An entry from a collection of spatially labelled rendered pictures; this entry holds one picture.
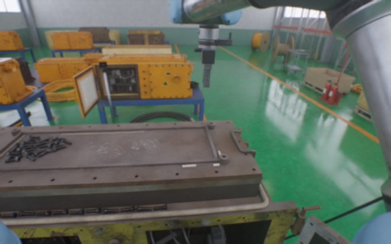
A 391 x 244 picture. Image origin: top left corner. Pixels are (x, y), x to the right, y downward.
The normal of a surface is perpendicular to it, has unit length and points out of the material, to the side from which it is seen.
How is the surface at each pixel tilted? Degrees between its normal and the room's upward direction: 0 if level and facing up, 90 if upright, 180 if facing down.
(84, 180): 0
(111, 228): 90
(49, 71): 90
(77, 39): 90
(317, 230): 90
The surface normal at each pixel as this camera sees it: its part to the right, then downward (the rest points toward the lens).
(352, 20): -0.51, 0.80
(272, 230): 0.11, 0.47
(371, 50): -0.92, 0.18
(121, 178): 0.03, -0.88
